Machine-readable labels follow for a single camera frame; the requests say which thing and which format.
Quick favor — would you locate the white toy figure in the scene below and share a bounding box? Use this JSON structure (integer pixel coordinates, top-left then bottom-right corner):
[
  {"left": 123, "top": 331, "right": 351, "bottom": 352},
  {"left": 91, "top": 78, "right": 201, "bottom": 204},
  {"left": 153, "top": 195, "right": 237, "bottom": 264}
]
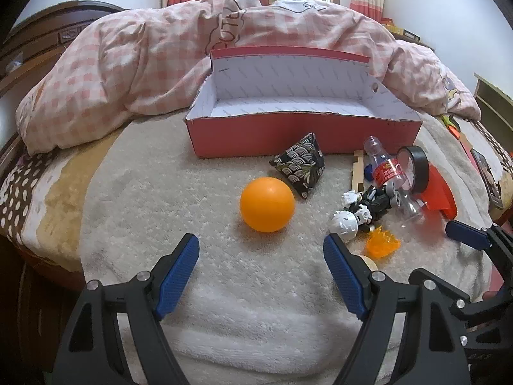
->
[{"left": 329, "top": 190, "right": 371, "bottom": 244}]

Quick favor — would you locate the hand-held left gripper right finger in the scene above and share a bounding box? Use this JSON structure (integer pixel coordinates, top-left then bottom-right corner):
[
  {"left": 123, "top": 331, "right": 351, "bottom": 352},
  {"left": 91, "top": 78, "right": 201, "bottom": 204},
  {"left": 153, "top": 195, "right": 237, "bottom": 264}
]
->
[{"left": 323, "top": 233, "right": 471, "bottom": 385}]

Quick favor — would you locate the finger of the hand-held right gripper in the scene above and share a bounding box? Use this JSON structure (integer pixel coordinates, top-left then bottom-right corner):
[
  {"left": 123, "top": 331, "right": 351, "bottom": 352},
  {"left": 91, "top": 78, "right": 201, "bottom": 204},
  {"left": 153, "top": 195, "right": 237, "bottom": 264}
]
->
[
  {"left": 437, "top": 275, "right": 513, "bottom": 349},
  {"left": 445, "top": 220, "right": 513, "bottom": 285}
]

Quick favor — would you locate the orange green plastic toy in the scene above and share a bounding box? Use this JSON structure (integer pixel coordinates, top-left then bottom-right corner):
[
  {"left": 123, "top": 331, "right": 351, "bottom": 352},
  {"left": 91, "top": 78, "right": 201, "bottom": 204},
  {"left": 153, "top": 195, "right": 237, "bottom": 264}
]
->
[{"left": 441, "top": 114, "right": 461, "bottom": 139}]

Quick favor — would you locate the yellow box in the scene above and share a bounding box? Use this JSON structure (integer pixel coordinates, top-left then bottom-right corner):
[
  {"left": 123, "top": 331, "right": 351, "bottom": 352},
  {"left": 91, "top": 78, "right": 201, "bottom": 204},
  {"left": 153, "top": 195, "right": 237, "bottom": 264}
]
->
[{"left": 381, "top": 18, "right": 405, "bottom": 35}]

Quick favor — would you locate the pink checked quilt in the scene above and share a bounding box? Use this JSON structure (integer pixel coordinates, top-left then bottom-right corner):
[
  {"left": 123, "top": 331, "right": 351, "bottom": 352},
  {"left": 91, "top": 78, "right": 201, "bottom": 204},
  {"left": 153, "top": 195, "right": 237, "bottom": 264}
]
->
[{"left": 16, "top": 0, "right": 482, "bottom": 155}]

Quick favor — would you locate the cream fleece blanket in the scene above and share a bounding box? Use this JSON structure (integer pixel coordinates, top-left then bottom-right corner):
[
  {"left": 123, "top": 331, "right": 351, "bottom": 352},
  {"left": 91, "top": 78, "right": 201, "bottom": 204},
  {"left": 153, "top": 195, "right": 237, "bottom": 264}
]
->
[{"left": 80, "top": 108, "right": 493, "bottom": 385}]

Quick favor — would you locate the wooden shelf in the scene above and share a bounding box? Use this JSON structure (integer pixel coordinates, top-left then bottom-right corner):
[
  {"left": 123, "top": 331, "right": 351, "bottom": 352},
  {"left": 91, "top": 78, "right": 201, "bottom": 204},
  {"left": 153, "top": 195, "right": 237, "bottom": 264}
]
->
[{"left": 473, "top": 73, "right": 513, "bottom": 129}]

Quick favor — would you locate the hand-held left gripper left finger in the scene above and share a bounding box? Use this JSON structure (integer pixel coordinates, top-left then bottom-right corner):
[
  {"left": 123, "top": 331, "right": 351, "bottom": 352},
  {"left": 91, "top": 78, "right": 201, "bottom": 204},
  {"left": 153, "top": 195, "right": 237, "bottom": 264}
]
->
[{"left": 52, "top": 233, "right": 200, "bottom": 385}]

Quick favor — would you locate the orange translucent plastic piece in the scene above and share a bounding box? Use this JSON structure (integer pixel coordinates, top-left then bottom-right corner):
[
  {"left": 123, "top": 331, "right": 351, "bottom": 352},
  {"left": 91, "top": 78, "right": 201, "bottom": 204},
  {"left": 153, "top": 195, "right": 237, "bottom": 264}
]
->
[{"left": 366, "top": 225, "right": 401, "bottom": 261}]

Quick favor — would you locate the brown patterned bedsheet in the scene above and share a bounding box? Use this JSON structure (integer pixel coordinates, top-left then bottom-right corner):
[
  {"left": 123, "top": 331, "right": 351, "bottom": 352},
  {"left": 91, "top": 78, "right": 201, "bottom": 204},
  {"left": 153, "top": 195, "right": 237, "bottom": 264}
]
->
[{"left": 0, "top": 120, "right": 513, "bottom": 289}]

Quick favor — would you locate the black toy robot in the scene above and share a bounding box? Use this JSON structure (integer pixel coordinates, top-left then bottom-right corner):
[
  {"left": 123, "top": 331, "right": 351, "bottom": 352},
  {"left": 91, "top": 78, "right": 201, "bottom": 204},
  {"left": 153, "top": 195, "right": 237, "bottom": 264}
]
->
[{"left": 361, "top": 184, "right": 405, "bottom": 225}]

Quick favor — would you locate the orange plastic disc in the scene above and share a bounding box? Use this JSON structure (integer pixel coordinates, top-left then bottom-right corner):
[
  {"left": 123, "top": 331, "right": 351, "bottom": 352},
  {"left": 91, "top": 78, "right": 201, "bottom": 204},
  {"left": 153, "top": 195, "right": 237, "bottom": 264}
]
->
[{"left": 417, "top": 162, "right": 458, "bottom": 217}]

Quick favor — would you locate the beige round wooden piece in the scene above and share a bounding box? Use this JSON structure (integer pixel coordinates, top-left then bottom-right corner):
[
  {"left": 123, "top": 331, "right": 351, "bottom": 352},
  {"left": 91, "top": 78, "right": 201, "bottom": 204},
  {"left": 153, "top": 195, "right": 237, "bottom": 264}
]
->
[{"left": 358, "top": 253, "right": 379, "bottom": 273}]

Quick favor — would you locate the white cardboard box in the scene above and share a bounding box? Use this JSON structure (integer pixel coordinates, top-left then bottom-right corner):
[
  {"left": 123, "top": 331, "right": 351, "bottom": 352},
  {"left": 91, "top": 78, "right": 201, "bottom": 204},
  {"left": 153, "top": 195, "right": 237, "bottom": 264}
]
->
[{"left": 183, "top": 46, "right": 423, "bottom": 159}]

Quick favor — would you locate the notched wooden block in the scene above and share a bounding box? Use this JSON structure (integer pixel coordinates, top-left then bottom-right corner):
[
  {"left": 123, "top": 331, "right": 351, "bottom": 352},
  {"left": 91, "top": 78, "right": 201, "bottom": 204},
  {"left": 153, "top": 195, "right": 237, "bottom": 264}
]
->
[{"left": 350, "top": 149, "right": 366, "bottom": 193}]

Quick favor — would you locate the dark wooden bed headboard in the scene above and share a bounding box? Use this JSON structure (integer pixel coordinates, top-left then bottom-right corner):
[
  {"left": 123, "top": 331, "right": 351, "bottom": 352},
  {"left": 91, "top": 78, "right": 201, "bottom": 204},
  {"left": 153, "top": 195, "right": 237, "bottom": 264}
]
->
[{"left": 0, "top": 0, "right": 125, "bottom": 97}]

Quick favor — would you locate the orange ball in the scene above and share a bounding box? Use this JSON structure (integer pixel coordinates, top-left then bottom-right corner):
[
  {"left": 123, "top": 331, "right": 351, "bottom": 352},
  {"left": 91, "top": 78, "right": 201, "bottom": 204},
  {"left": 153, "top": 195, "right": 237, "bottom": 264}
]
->
[{"left": 240, "top": 176, "right": 296, "bottom": 233}]

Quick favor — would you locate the black tape roll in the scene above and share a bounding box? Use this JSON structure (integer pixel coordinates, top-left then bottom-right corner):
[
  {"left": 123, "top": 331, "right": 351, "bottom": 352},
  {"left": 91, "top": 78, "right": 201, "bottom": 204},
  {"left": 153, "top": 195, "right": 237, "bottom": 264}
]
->
[{"left": 396, "top": 145, "right": 430, "bottom": 194}]

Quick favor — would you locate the wooden desk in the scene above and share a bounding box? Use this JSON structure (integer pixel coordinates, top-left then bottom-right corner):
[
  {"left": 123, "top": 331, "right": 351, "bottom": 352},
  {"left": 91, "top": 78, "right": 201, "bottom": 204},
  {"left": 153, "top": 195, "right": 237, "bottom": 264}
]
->
[{"left": 381, "top": 18, "right": 435, "bottom": 51}]

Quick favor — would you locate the black patterned pyramid pouch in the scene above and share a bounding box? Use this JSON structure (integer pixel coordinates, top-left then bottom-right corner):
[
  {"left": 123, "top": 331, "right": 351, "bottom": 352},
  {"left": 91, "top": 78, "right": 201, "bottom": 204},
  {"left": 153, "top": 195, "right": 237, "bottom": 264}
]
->
[{"left": 268, "top": 132, "right": 326, "bottom": 200}]

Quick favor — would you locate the clear plastic bottle red label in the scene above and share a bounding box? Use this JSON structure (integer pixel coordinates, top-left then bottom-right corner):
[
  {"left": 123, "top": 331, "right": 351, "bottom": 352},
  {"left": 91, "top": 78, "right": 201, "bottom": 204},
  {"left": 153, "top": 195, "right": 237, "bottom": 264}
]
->
[{"left": 363, "top": 135, "right": 425, "bottom": 225}]

